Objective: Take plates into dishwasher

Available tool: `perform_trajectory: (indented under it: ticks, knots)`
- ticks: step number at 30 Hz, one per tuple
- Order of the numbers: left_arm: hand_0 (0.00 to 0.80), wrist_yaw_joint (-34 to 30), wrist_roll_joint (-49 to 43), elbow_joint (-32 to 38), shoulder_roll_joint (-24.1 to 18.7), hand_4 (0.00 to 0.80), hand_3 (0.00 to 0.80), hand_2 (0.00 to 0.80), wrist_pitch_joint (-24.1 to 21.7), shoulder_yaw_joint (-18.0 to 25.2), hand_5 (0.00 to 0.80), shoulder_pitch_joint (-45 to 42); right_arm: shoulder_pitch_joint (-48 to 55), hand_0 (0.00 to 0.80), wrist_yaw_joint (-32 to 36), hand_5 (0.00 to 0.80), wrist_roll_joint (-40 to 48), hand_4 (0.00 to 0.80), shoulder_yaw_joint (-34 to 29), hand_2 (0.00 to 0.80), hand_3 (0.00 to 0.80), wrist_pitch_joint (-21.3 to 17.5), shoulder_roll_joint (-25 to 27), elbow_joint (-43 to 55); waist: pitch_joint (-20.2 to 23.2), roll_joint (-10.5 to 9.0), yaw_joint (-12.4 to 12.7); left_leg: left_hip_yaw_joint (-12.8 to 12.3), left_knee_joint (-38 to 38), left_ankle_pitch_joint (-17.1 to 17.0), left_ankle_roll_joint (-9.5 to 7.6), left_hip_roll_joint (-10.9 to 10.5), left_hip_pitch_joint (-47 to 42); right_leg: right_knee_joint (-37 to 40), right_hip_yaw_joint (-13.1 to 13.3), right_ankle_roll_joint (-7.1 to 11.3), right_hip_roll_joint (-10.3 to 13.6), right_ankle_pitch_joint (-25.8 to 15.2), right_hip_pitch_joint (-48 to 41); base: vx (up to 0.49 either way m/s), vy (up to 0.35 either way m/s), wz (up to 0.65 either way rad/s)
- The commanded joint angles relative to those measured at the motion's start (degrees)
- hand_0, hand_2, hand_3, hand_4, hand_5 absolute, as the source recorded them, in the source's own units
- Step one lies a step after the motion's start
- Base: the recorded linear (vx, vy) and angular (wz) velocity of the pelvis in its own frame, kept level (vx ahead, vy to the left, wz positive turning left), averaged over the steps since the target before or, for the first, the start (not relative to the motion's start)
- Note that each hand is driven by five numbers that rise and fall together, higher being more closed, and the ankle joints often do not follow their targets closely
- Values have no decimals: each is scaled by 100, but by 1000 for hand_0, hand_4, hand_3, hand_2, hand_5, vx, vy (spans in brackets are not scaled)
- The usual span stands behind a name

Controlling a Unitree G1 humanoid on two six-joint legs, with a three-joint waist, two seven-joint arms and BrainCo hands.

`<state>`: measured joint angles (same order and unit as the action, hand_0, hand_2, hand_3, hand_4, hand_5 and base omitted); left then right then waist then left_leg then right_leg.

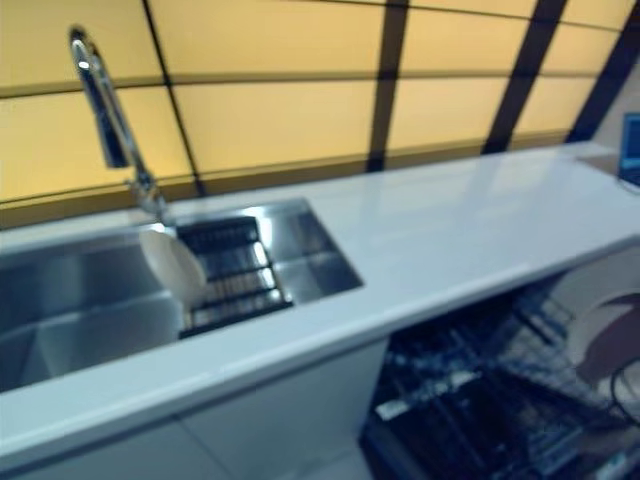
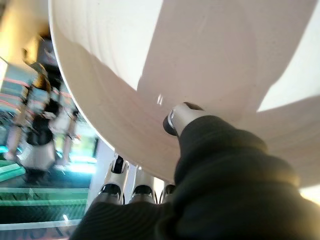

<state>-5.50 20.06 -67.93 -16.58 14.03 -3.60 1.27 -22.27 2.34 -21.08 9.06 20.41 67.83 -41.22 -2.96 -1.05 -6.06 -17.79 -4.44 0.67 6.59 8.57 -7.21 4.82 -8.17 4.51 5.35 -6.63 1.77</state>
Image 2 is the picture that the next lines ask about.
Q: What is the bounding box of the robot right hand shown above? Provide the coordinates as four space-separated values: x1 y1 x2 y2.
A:
68 101 320 240

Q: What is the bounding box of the deep beige plate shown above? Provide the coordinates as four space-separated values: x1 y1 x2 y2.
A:
48 0 320 195

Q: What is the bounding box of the wire dishwasher rack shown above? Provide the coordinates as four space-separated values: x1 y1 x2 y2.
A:
0 32 98 181

